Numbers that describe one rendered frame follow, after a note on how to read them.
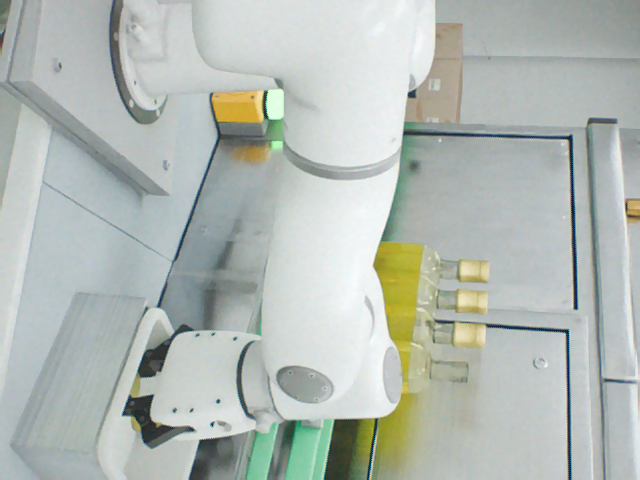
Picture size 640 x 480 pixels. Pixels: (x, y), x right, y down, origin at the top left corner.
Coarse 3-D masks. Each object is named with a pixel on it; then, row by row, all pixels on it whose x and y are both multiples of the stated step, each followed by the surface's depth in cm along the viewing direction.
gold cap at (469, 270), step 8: (464, 264) 118; (472, 264) 118; (480, 264) 118; (488, 264) 118; (464, 272) 118; (472, 272) 118; (480, 272) 118; (488, 272) 117; (464, 280) 119; (472, 280) 118; (480, 280) 118
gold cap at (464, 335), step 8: (456, 328) 111; (464, 328) 111; (472, 328) 111; (480, 328) 111; (456, 336) 111; (464, 336) 111; (472, 336) 111; (480, 336) 110; (456, 344) 111; (464, 344) 111; (472, 344) 111; (480, 344) 111
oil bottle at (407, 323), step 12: (396, 312) 113; (408, 312) 113; (420, 312) 112; (396, 324) 112; (408, 324) 111; (420, 324) 111; (432, 324) 112; (396, 336) 111; (408, 336) 110; (420, 336) 110; (432, 336) 111
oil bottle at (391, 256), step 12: (384, 252) 120; (396, 252) 120; (408, 252) 120; (420, 252) 119; (432, 252) 119; (372, 264) 119; (384, 264) 119; (396, 264) 119; (408, 264) 118; (420, 264) 118; (432, 264) 118; (432, 276) 118
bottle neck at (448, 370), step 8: (432, 360) 109; (440, 360) 109; (448, 360) 109; (432, 368) 108; (440, 368) 108; (448, 368) 108; (456, 368) 108; (464, 368) 108; (432, 376) 108; (440, 376) 108; (448, 376) 108; (456, 376) 108; (464, 376) 107
